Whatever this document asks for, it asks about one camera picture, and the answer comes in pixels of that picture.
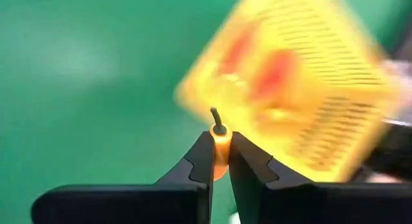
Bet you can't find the yellow plastic basket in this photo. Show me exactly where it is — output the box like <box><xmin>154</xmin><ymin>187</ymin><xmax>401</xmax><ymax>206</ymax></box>
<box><xmin>173</xmin><ymin>0</ymin><xmax>405</xmax><ymax>183</ymax></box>

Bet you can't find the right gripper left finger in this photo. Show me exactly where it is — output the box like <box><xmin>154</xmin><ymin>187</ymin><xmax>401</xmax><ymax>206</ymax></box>
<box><xmin>31</xmin><ymin>130</ymin><xmax>216</xmax><ymax>224</ymax></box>

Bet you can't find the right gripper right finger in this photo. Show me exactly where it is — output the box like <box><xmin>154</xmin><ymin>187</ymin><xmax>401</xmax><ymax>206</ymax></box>
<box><xmin>228</xmin><ymin>131</ymin><xmax>412</xmax><ymax>224</ymax></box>

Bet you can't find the orange chili pepper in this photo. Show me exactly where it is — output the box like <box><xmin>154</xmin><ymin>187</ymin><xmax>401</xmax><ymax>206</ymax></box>
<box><xmin>209</xmin><ymin>107</ymin><xmax>233</xmax><ymax>182</ymax></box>

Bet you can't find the green table mat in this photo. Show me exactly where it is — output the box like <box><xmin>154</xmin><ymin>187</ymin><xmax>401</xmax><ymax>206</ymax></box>
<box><xmin>0</xmin><ymin>0</ymin><xmax>412</xmax><ymax>224</ymax></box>

